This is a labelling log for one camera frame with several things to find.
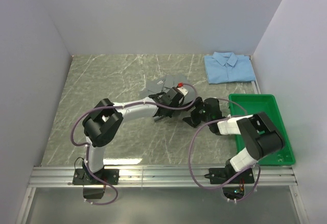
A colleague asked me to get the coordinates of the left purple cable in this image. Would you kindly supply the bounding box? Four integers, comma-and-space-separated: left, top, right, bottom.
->
70, 82, 199, 206

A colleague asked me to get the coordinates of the aluminium mounting rail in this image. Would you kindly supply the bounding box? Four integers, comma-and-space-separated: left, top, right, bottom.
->
15, 164, 307, 224

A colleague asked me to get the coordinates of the folded light blue shirt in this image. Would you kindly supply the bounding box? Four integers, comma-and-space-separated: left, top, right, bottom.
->
204, 52, 256, 84

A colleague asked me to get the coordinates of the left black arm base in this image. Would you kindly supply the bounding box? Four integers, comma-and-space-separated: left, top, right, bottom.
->
72, 168, 120, 200

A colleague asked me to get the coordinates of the green plastic tray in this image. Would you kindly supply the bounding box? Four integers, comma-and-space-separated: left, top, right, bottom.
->
228, 93, 296, 166

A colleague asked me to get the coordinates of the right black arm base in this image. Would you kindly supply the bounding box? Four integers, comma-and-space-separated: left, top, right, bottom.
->
204, 167, 261, 203

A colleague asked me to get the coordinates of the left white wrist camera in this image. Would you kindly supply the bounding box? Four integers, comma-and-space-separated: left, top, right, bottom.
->
176, 83, 189, 97

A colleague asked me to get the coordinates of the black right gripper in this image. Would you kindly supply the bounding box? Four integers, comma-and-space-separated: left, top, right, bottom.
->
179, 96, 212, 128

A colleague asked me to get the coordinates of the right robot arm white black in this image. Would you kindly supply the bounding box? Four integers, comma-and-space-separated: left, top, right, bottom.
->
183, 97, 286, 184

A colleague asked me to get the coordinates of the grey long sleeve shirt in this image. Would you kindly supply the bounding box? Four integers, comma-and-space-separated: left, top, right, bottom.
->
139, 73, 189, 98

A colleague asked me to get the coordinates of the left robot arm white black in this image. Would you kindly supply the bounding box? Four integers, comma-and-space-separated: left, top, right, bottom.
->
82, 87, 188, 184

